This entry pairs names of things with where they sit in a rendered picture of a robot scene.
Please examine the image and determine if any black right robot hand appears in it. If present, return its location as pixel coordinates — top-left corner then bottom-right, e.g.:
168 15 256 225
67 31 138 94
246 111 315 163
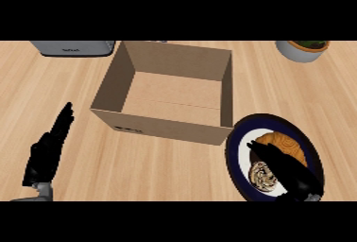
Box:
244 140 324 202

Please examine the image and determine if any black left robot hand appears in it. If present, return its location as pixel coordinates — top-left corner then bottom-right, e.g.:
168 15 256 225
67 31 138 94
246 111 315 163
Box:
20 101 75 188

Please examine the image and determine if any brown swirled cupcake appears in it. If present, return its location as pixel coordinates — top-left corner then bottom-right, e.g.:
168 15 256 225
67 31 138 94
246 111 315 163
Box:
247 161 280 194

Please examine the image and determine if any dark blue and white plate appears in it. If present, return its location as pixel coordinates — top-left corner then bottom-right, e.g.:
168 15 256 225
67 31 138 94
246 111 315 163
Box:
224 112 326 202

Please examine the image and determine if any open brown cardboard box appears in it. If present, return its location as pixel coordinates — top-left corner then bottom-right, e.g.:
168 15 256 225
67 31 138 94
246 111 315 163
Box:
88 41 234 147

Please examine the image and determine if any grey appliance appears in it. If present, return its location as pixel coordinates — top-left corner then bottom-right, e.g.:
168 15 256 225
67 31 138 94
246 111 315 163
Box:
29 41 116 59

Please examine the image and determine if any grey plant pot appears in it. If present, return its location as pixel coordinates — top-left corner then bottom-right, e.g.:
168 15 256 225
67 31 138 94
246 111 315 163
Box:
274 41 330 63

